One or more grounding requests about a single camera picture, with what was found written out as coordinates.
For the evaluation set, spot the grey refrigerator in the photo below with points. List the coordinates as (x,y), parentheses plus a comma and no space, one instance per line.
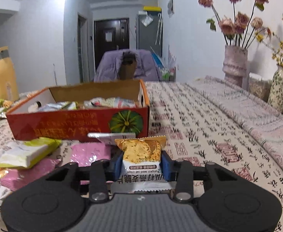
(149,31)

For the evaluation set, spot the floral ceramic vase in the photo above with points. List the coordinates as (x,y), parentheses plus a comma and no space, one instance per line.
(275,98)

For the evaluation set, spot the yellow box on refrigerator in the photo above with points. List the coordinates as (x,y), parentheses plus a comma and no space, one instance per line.
(152,9)

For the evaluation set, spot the dark brown entrance door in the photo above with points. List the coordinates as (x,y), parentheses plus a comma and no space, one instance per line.
(109,35)

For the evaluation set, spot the pink snack packet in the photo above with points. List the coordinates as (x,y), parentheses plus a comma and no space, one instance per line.
(86,153)

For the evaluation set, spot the orange oat crisp packet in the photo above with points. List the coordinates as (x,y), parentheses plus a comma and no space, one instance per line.
(141,159)

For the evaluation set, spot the pink ribbed flower vase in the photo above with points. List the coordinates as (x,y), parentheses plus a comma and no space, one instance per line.
(235,64)

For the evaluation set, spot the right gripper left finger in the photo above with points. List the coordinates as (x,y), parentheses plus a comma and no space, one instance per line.
(98,174)

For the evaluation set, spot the dried pink roses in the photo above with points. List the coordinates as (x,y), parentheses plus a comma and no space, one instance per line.
(241,29)

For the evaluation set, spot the green white snack packet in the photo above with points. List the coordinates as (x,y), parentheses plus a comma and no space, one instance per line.
(26,154)

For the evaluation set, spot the wall picture frame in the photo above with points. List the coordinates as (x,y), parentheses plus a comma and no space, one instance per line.
(170,8)

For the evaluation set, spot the wooden chair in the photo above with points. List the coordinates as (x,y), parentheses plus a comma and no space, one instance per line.
(128,66)

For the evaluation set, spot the yellow thermos bottle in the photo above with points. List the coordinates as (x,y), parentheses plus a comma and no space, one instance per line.
(8,79)

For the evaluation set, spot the calligraphy print tablecloth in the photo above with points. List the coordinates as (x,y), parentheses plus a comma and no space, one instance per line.
(209,120)

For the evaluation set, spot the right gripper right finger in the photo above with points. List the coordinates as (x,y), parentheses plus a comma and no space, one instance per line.
(183,173)

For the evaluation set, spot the orange cardboard snack box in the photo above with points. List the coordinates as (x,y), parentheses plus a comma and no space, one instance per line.
(75,124)

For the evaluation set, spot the purple jacket on chair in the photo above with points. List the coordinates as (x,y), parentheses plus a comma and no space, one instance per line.
(147,69)

